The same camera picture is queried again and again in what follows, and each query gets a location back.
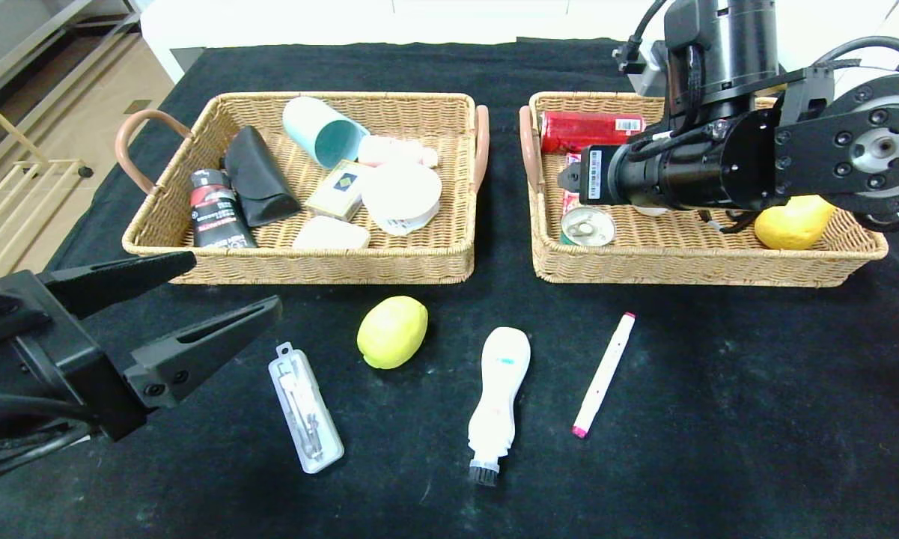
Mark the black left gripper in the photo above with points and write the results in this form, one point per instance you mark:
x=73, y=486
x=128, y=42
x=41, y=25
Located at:
x=71, y=352

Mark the white low table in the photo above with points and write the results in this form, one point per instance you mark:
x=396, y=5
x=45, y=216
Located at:
x=194, y=22

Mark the red chewy candy stick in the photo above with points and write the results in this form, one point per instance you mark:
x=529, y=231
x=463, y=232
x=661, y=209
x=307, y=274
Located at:
x=570, y=200

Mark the white pink marker pen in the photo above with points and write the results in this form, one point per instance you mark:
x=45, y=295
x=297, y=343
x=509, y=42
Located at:
x=605, y=374

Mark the yellow pear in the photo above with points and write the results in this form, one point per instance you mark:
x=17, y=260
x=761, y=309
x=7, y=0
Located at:
x=793, y=224

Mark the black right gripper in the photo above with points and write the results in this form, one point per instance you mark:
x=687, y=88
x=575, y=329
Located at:
x=596, y=175

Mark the wicker basket holding toiletries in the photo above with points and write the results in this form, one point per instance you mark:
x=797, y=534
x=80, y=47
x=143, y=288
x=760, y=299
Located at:
x=307, y=265

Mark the teal plastic cup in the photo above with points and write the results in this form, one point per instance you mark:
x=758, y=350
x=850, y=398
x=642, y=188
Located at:
x=322, y=133

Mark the yellow lemon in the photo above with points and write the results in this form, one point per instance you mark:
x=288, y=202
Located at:
x=393, y=333

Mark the tin can with pull tab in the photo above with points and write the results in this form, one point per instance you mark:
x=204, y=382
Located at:
x=587, y=227

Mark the green gold card box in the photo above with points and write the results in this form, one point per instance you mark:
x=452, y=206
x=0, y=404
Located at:
x=340, y=190

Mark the black facial cleanser tube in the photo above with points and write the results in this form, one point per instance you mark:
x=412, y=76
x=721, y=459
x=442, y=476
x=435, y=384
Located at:
x=221, y=219

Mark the pink lotion bottle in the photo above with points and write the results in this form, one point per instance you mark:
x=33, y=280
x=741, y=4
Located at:
x=389, y=151

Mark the white round container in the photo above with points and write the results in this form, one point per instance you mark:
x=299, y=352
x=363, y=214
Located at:
x=403, y=193

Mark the white cabinet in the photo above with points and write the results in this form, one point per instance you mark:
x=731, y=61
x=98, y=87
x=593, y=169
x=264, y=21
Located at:
x=831, y=30

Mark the red soda can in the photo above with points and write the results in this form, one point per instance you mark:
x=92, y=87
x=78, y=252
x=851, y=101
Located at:
x=580, y=131

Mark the wooden wheeled rack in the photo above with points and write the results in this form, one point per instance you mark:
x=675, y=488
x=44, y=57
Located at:
x=15, y=196

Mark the wicker basket holding food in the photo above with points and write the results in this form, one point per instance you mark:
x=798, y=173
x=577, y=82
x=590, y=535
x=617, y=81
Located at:
x=681, y=262

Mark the black table cloth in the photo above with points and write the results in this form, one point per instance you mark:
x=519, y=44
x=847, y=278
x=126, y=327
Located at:
x=494, y=509

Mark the black glasses case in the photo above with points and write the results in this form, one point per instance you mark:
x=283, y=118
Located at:
x=258, y=178

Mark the clear compass case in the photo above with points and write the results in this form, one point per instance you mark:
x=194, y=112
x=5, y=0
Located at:
x=307, y=412

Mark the white soap bar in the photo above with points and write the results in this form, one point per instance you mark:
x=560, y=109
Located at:
x=332, y=235

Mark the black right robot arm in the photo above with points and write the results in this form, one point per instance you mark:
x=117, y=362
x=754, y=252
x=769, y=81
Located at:
x=718, y=45

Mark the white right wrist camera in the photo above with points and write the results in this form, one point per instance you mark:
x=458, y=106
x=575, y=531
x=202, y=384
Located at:
x=650, y=71

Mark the white electric brush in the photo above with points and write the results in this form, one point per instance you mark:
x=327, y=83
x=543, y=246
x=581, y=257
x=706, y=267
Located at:
x=501, y=382

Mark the grey metal shelf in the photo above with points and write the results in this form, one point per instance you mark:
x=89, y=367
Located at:
x=15, y=45

